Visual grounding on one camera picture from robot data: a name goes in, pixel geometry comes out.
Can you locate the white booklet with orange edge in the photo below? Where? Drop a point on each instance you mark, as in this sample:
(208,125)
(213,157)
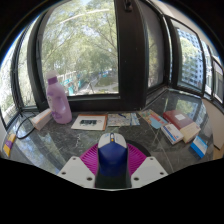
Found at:
(89,122)

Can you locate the purple detergent bottle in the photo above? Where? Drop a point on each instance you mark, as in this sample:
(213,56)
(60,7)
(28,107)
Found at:
(58,103)

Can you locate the map leaflet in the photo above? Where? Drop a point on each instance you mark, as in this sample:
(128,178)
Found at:
(122,119)

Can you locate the blue and white computer mouse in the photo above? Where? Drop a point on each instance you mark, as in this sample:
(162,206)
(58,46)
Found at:
(112,156)

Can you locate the white and blue book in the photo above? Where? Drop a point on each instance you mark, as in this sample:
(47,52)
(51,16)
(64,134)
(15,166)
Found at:
(172,133)

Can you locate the small blue box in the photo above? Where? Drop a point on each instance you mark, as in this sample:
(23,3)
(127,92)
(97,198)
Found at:
(199,146)

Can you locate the white and orange carton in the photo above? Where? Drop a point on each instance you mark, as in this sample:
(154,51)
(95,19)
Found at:
(41,119)

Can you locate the yellow and purple box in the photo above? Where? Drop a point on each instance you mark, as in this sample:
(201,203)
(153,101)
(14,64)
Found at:
(9,144)

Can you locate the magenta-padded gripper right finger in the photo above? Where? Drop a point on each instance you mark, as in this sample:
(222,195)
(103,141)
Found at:
(148,171)

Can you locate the red hardcover book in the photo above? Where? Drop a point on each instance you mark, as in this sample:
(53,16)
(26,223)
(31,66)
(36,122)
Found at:
(184,124)

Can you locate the round black mouse pad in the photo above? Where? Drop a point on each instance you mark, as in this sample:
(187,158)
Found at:
(144,149)

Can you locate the colourful leaflet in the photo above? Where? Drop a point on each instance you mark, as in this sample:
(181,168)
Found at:
(152,118)

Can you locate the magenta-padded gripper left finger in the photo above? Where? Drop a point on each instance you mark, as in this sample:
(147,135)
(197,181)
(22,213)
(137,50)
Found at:
(76,171)

